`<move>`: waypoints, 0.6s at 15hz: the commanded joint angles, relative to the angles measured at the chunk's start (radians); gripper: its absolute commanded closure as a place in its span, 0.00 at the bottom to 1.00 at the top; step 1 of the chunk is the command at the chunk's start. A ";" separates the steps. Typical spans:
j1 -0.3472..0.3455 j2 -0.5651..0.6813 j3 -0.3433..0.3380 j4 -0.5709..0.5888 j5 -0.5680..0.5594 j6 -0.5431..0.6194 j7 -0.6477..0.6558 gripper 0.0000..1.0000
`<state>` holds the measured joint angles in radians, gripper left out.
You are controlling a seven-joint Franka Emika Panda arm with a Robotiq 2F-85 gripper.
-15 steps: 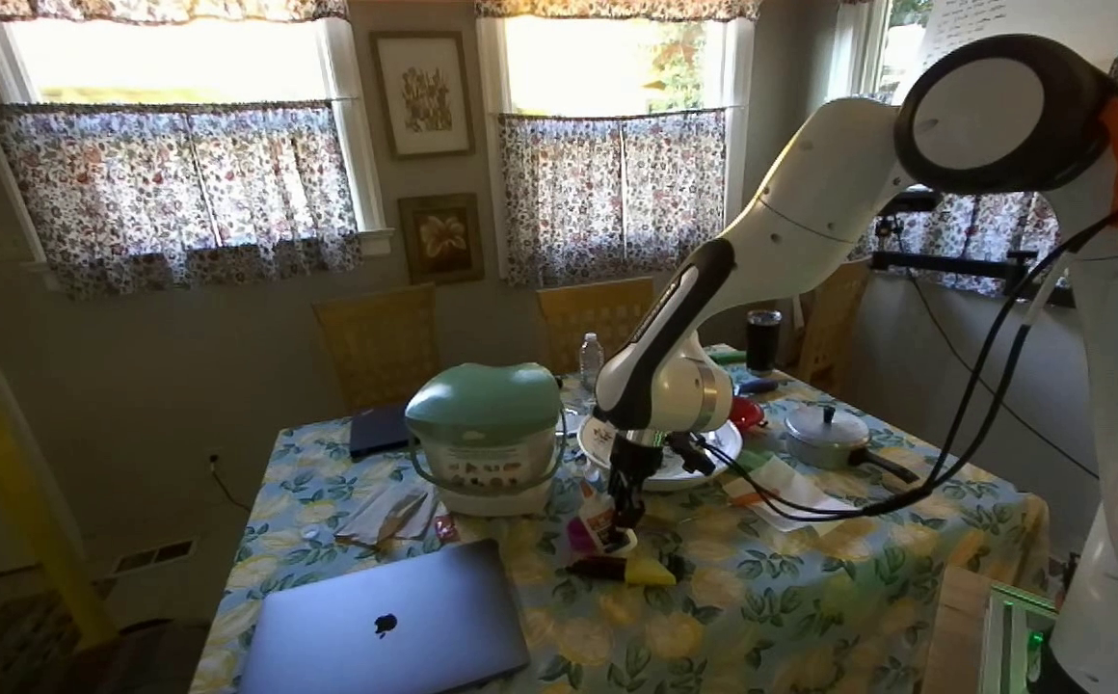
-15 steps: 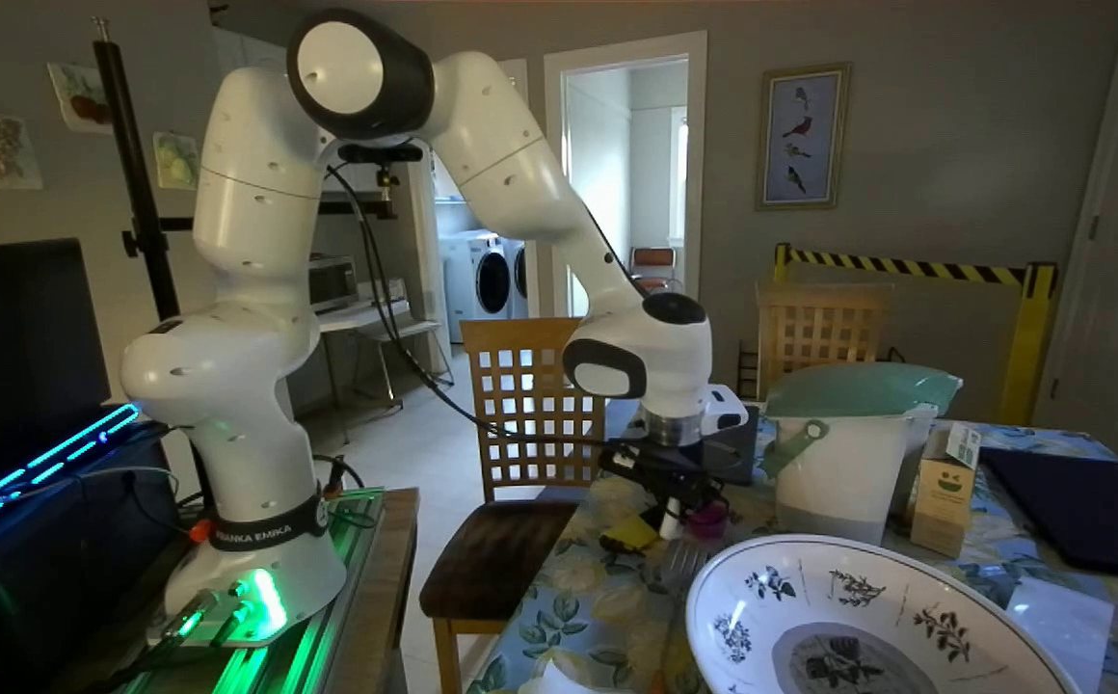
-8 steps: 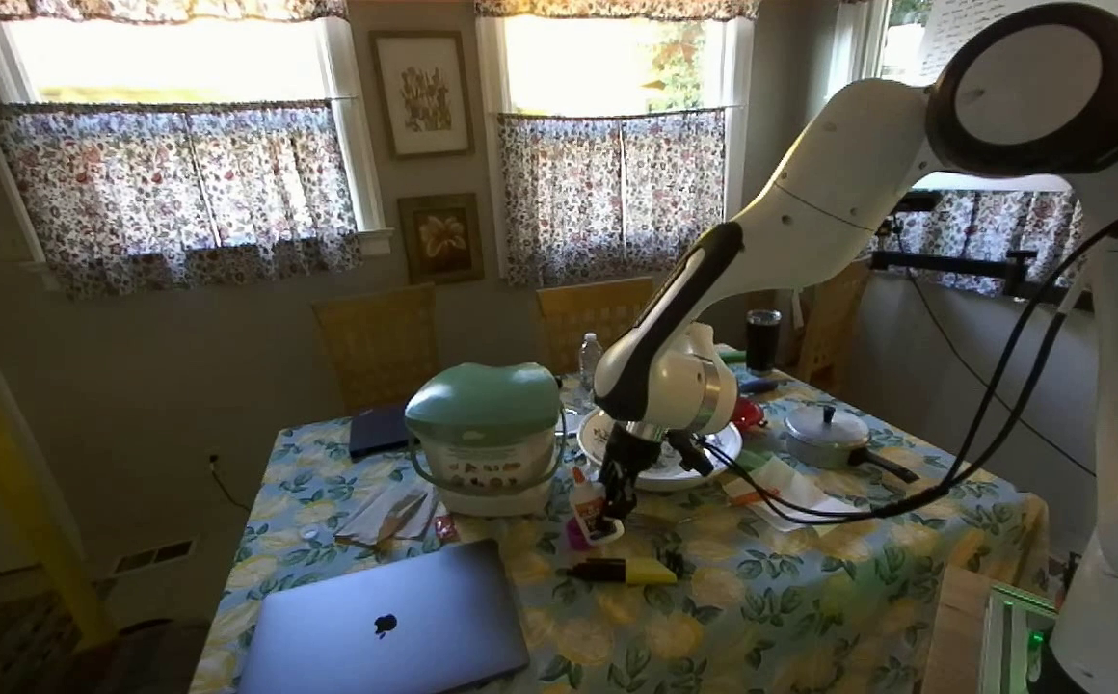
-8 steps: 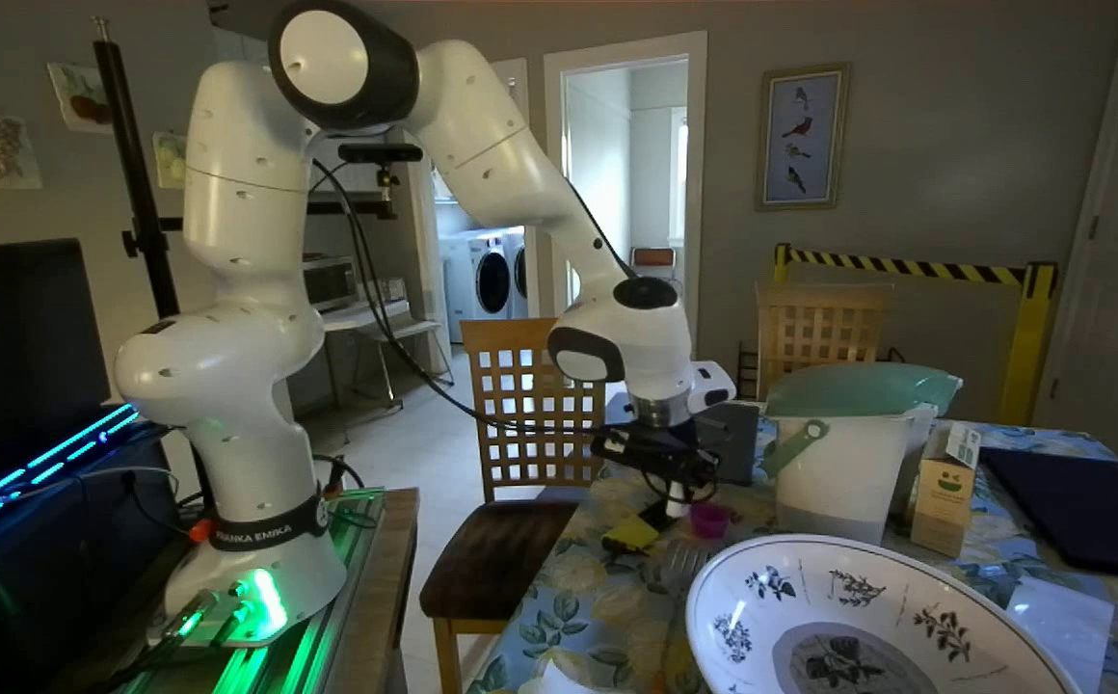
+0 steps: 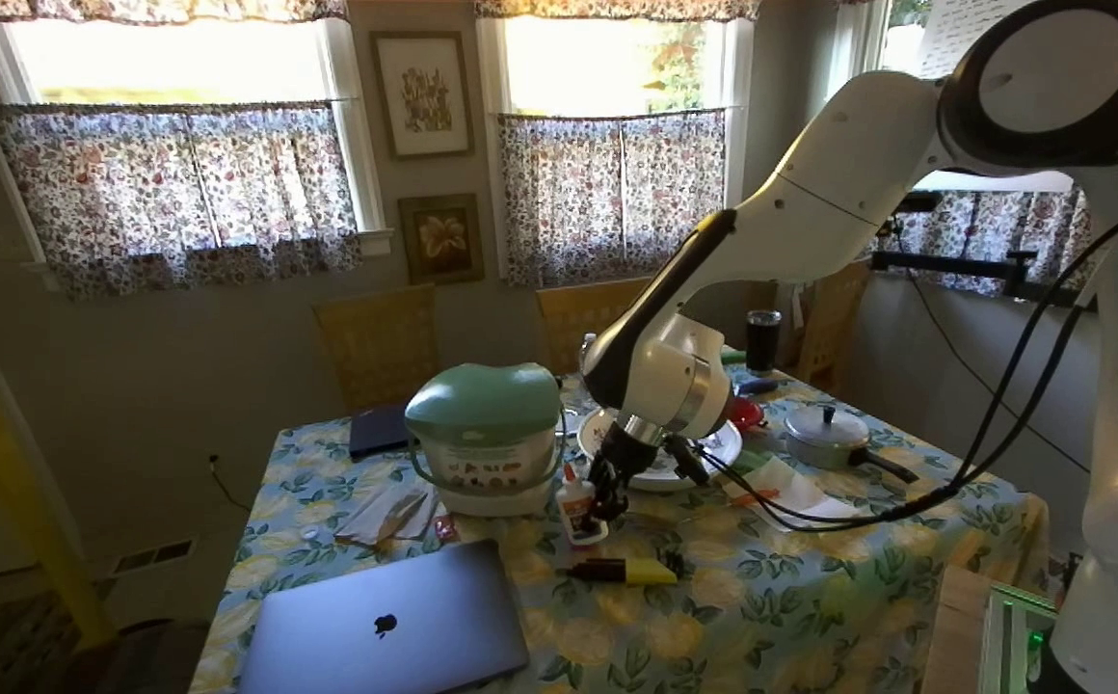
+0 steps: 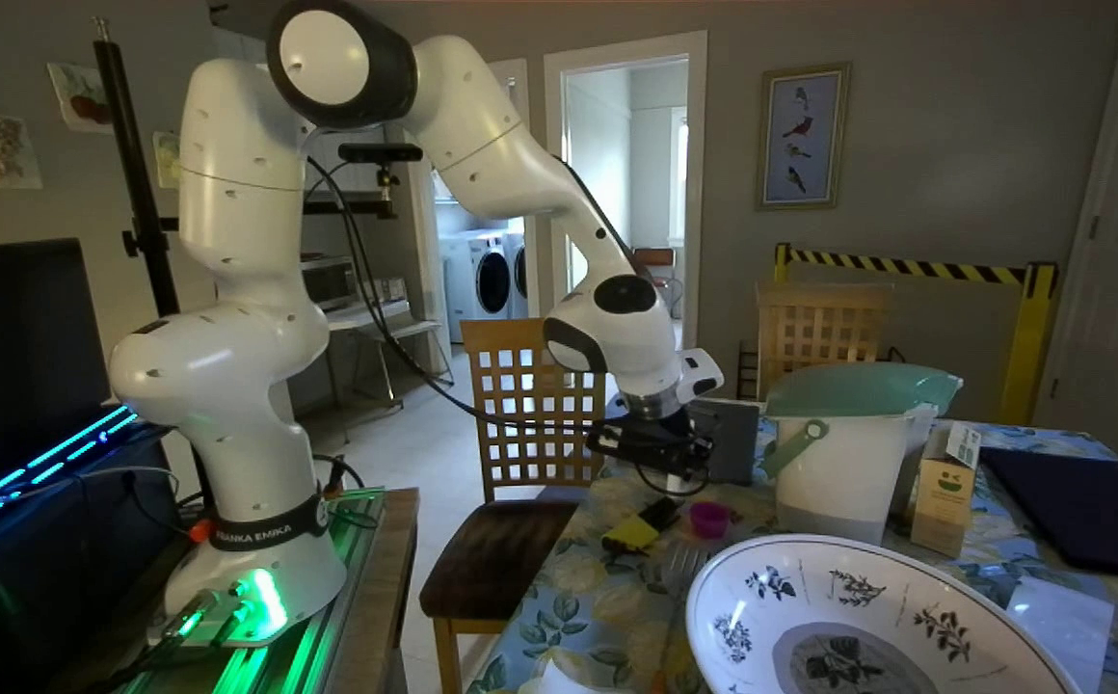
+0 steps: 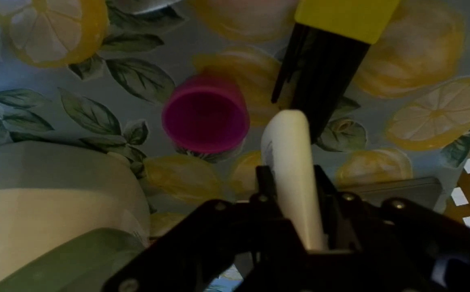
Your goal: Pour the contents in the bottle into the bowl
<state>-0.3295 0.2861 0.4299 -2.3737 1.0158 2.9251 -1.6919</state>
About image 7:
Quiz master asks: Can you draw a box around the small pink cup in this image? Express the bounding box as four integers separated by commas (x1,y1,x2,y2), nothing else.
161,75,251,157

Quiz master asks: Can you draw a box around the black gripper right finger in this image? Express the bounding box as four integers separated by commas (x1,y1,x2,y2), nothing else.
311,164,470,292

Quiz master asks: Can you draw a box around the lemon print tablecloth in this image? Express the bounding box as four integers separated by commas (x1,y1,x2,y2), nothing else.
0,0,470,292

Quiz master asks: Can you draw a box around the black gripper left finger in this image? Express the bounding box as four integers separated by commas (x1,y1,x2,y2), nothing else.
102,164,306,292

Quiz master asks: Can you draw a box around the white glue bottle orange cap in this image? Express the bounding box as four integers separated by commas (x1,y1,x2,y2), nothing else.
258,109,329,253

